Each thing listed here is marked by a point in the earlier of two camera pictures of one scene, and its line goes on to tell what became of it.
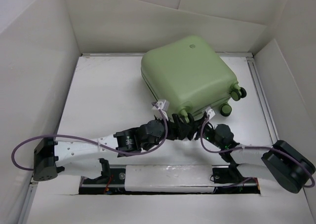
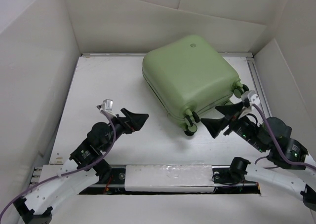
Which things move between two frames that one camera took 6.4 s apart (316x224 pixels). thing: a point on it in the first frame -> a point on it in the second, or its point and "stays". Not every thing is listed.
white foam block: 171,178 stays
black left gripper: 181,129 -> 134,121
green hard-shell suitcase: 191,77 stays
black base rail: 228,180 stays
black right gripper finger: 198,124 -> 215,126
